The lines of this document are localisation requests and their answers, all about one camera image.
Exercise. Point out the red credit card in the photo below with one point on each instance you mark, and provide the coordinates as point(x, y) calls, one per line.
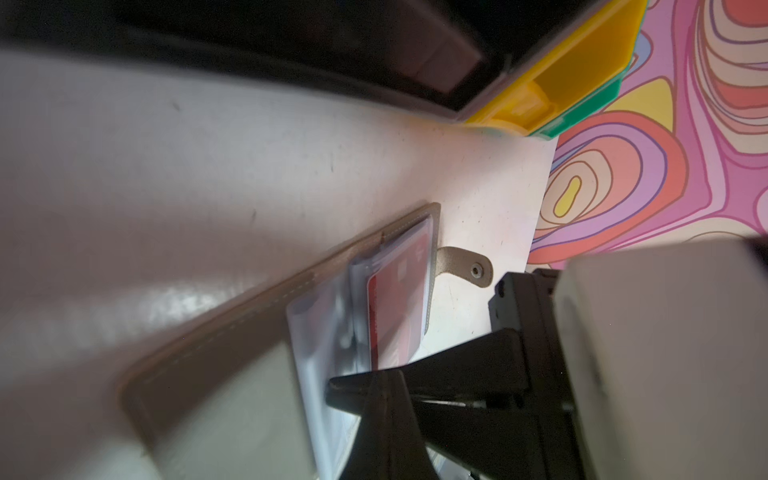
point(396, 318)

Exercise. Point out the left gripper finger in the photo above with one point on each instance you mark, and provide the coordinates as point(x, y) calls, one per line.
point(388, 443)

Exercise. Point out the grey card holder wallet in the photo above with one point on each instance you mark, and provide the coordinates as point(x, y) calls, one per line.
point(242, 395)

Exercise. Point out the black plastic bin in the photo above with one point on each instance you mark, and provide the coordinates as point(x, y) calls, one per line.
point(441, 58)

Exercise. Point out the green plastic bin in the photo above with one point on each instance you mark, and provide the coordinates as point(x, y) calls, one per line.
point(591, 104)

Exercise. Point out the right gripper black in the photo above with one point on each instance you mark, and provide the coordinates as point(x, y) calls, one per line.
point(526, 359)

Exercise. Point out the yellow plastic bin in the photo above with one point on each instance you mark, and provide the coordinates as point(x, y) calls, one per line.
point(596, 52)

